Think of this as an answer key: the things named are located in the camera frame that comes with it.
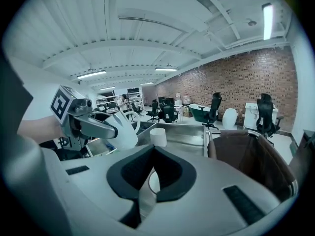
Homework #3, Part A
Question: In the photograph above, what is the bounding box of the brown leather cart bag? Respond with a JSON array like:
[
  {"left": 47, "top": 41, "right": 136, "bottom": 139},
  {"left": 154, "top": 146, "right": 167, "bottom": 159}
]
[{"left": 207, "top": 129, "right": 299, "bottom": 203}]

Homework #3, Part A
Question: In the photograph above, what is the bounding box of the white cylindrical cup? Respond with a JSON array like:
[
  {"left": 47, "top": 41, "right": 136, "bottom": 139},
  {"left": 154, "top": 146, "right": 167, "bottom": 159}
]
[{"left": 149, "top": 127, "right": 168, "bottom": 148}]

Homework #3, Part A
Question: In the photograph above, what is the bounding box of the white round container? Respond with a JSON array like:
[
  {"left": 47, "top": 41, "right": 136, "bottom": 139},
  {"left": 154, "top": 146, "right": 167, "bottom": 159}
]
[{"left": 148, "top": 170, "right": 161, "bottom": 194}]

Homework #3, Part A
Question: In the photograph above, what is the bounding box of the dark cabinet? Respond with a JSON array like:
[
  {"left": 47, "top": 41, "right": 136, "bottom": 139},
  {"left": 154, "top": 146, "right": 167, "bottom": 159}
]
[{"left": 288, "top": 129, "right": 315, "bottom": 184}]

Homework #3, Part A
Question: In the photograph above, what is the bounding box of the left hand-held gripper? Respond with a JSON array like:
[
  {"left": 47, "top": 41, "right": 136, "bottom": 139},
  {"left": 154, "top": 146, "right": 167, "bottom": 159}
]
[{"left": 50, "top": 84, "right": 119, "bottom": 152}]

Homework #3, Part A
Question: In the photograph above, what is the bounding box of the white kettle item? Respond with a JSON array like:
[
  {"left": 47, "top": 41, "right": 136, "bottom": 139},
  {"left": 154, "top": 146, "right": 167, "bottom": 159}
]
[{"left": 102, "top": 110, "right": 141, "bottom": 151}]

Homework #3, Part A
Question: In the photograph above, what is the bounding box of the black office chair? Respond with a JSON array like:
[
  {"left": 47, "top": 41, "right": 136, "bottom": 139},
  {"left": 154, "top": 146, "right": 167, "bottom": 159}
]
[
  {"left": 147, "top": 99, "right": 160, "bottom": 122},
  {"left": 159, "top": 101, "right": 179, "bottom": 124},
  {"left": 255, "top": 93, "right": 284, "bottom": 144},
  {"left": 131, "top": 102, "right": 144, "bottom": 117},
  {"left": 203, "top": 92, "right": 223, "bottom": 130}
]

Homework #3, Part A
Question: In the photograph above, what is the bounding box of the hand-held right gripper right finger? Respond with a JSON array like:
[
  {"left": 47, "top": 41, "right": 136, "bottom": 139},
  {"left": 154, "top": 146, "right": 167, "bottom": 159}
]
[{"left": 140, "top": 146, "right": 282, "bottom": 236}]

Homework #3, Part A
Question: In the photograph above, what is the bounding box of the white egg-shaped seat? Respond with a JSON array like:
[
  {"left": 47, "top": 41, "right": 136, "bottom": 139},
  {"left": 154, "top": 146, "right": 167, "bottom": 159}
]
[{"left": 222, "top": 108, "right": 238, "bottom": 130}]

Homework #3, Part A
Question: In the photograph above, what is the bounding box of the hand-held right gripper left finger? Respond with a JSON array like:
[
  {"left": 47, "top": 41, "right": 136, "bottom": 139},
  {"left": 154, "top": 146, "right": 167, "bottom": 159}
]
[{"left": 41, "top": 144, "right": 156, "bottom": 236}]

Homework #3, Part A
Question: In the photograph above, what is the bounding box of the green bathtub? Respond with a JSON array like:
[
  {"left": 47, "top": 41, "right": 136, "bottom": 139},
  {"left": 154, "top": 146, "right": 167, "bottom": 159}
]
[{"left": 189, "top": 104, "right": 212, "bottom": 123}]

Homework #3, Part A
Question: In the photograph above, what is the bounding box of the white storage shelf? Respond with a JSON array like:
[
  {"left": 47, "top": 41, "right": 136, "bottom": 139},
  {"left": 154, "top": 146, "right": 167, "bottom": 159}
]
[
  {"left": 95, "top": 94, "right": 119, "bottom": 114},
  {"left": 126, "top": 87, "right": 143, "bottom": 108}
]

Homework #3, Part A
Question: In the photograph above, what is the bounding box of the person's left forearm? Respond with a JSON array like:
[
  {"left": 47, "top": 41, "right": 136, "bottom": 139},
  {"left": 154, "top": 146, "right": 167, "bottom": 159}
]
[{"left": 16, "top": 115, "right": 63, "bottom": 143}]

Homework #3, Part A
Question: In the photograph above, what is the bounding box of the stainless steel cart compartment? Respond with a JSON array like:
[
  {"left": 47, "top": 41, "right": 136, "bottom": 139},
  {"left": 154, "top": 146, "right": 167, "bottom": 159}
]
[{"left": 85, "top": 121, "right": 221, "bottom": 158}]

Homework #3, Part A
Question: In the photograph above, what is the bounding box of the white cabinet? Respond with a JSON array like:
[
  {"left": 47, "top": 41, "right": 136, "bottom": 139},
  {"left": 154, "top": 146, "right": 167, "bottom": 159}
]
[{"left": 243, "top": 102, "right": 279, "bottom": 130}]

